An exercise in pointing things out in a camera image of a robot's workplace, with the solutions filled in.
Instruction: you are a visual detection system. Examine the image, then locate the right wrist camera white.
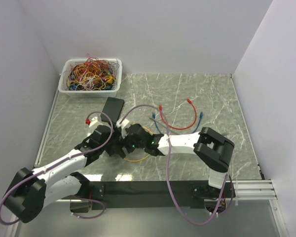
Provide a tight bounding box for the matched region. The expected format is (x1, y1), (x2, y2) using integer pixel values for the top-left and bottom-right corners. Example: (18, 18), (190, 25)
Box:
(116, 118), (131, 138)

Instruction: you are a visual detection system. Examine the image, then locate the black Mercusys switch box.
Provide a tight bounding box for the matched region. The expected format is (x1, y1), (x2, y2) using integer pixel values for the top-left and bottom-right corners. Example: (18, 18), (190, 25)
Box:
(102, 97), (124, 123)

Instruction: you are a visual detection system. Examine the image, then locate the white plastic basket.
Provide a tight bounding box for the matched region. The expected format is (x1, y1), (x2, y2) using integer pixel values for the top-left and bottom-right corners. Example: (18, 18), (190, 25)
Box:
(58, 57), (122, 98)

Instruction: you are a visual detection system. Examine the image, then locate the tangled coloured wires bundle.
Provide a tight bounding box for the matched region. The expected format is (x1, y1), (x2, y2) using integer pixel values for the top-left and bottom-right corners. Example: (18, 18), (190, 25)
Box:
(63, 53), (121, 91)

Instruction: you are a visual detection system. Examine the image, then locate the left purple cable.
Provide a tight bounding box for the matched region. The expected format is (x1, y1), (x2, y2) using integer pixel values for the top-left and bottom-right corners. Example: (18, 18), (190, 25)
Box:
(0, 111), (114, 225)

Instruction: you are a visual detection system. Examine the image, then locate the purple cable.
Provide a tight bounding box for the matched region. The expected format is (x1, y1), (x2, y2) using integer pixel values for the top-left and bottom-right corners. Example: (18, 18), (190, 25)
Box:
(117, 104), (236, 226)
(0, 111), (114, 225)

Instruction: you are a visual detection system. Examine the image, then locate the black base crossbar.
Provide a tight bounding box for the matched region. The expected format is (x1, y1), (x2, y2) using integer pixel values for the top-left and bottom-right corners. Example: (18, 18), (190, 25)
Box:
(88, 179), (210, 210)

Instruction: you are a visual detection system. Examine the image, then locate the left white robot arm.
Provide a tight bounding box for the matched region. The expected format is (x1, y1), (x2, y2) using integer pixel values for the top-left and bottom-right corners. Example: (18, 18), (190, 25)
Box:
(0, 125), (126, 225)

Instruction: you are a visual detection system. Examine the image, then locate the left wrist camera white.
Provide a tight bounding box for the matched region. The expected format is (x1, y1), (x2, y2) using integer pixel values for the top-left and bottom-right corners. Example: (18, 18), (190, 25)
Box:
(85, 116), (102, 135)

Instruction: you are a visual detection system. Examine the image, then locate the blue ethernet patch cable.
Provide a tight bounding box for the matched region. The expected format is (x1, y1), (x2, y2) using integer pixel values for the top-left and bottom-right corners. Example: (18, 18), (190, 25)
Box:
(151, 112), (204, 134)

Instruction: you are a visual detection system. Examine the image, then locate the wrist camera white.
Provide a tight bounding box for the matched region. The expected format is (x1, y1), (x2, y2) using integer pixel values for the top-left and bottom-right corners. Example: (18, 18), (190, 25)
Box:
(85, 116), (102, 135)
(116, 118), (131, 138)

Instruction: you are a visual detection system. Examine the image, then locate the orange ethernet patch cable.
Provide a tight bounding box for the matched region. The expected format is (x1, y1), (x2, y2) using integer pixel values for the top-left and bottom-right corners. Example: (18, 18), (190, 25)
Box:
(123, 126), (155, 162)

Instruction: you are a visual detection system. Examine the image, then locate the red ethernet patch cable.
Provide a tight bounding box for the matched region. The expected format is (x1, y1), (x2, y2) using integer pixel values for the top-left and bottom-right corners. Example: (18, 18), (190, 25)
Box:
(158, 98), (197, 130)

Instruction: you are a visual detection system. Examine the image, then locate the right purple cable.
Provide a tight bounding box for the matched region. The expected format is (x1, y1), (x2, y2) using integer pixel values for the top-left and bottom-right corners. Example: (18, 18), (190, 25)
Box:
(117, 104), (236, 226)

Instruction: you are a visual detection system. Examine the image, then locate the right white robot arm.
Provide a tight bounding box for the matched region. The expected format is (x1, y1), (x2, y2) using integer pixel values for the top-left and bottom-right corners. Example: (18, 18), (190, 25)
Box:
(117, 122), (235, 197)

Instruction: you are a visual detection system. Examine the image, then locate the aluminium rail frame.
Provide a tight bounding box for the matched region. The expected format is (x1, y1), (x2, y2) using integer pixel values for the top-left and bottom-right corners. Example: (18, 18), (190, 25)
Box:
(4, 98), (287, 237)

